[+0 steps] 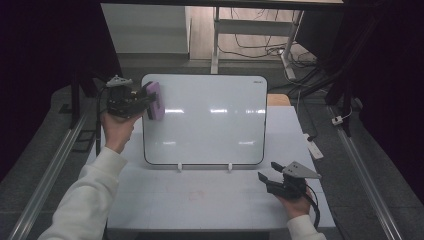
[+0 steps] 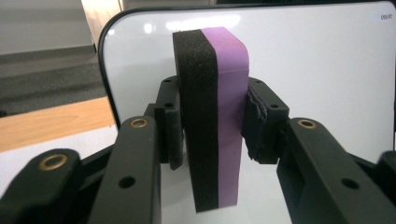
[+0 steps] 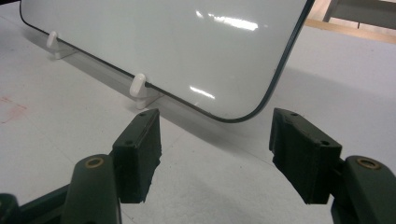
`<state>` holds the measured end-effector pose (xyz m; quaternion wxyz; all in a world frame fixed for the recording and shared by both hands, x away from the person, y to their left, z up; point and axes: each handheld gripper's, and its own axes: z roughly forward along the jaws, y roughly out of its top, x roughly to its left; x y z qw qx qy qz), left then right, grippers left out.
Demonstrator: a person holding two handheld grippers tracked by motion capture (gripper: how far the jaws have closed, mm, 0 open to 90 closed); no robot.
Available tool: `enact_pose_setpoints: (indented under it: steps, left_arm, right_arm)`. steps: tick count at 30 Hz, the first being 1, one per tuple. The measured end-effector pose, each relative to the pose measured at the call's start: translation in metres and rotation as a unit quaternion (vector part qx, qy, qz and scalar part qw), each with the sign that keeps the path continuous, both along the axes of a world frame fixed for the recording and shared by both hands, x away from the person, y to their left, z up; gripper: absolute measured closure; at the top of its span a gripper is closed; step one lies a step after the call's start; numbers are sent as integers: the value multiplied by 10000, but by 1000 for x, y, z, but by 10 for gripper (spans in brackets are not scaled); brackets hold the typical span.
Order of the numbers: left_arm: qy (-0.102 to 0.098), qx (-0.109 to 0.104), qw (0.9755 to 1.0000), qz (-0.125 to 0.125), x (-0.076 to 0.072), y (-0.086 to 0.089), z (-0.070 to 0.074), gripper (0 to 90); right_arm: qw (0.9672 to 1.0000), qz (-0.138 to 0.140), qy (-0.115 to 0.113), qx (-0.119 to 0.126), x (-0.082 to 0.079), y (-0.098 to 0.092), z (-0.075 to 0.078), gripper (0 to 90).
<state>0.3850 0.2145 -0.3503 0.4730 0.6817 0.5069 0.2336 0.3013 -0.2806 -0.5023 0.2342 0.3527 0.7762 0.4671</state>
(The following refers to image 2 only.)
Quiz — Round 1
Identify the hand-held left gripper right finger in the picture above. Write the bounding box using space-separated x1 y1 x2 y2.
242 77 396 224

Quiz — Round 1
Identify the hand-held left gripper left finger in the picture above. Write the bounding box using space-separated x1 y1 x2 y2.
88 76 185 224

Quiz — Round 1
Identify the purple and black eraser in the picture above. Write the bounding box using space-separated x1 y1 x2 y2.
172 26 250 214

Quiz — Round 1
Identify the white whiteboard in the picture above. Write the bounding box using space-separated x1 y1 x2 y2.
97 0 396 164

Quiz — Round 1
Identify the wooden table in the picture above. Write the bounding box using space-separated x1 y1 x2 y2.
0 96 117 153

